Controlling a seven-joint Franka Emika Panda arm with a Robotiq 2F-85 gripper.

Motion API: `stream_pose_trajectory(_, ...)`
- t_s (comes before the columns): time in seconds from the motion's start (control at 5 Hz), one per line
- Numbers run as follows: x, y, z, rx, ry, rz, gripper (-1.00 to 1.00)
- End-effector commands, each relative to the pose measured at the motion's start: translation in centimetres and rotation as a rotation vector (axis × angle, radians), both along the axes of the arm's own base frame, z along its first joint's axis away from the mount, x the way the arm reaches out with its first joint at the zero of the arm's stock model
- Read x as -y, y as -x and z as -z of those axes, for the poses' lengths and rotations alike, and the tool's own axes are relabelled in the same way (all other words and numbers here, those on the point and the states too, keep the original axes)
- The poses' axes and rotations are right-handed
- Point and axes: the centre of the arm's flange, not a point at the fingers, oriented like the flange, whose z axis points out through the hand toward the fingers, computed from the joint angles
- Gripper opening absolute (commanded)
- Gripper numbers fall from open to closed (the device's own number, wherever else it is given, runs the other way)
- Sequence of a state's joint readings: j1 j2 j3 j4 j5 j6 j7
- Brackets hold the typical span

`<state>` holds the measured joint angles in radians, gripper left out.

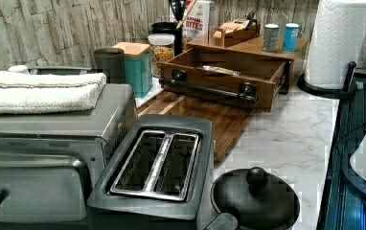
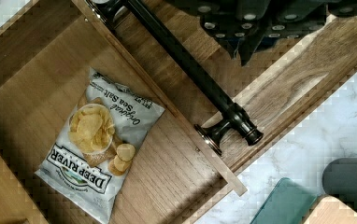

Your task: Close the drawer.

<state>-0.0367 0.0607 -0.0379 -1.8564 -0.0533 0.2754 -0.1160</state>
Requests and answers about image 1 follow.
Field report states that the wooden tea bag organizer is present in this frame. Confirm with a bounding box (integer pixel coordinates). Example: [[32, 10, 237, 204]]
[[208, 20, 261, 48]]

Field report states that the wooden drawer cabinet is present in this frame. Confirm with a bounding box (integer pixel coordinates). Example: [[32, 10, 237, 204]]
[[188, 35, 309, 94]]

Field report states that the grey spice shaker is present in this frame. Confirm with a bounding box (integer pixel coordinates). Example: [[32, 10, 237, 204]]
[[263, 24, 279, 53]]

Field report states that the silver toaster oven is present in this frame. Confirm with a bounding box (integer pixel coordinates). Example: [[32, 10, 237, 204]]
[[0, 84, 136, 230]]

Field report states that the white paper towel roll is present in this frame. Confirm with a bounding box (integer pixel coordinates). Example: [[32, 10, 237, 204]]
[[305, 0, 366, 89]]

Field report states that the wooden drawer with black handle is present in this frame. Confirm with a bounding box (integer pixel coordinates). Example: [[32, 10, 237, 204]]
[[159, 48, 290, 112]]

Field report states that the wooden cutting board tray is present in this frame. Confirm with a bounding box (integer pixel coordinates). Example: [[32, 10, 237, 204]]
[[136, 91, 252, 162]]

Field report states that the black paper towel holder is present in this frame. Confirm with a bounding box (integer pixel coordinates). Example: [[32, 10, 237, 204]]
[[297, 61, 357, 100]]

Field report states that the white folded towel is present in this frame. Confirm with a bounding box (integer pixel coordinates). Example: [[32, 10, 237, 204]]
[[0, 71, 106, 114]]

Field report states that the packet inside drawer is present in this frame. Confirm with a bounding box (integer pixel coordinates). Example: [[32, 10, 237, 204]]
[[203, 65, 240, 76]]

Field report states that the teal canister with wooden lid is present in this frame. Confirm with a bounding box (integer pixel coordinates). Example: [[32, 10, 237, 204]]
[[114, 42, 152, 98]]

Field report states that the white cereal bites box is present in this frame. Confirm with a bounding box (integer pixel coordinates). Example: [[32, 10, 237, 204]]
[[182, 0, 214, 51]]

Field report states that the wooden spoon handle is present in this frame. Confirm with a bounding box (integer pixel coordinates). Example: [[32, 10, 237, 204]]
[[176, 0, 197, 29]]

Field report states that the black utensil holder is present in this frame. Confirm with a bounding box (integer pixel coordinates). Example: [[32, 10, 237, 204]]
[[151, 22, 182, 56]]

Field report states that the black pot with lid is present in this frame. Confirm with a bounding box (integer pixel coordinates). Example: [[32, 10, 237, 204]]
[[204, 167, 300, 230]]

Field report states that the dark grey round canister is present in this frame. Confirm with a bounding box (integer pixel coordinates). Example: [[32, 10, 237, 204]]
[[94, 47, 126, 83]]

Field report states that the black two-slot toaster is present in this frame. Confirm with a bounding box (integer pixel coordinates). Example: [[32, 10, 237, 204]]
[[87, 114, 214, 230]]

